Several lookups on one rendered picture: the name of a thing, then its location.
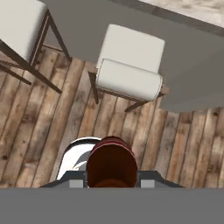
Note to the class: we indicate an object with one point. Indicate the grey dining counter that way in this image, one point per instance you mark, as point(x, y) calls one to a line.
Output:
point(186, 58)

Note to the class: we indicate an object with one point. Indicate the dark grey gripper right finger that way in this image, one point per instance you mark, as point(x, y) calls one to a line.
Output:
point(147, 178)

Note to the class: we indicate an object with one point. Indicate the brown bottle with red band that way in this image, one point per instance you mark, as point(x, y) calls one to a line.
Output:
point(112, 163)

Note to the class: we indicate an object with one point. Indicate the white cushioned wooden chair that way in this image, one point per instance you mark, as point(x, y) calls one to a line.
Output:
point(129, 65)
point(17, 26)

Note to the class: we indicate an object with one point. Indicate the white round object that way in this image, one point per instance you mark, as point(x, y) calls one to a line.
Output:
point(75, 156)

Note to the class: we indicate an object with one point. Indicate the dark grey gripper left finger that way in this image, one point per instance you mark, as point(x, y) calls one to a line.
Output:
point(76, 178)

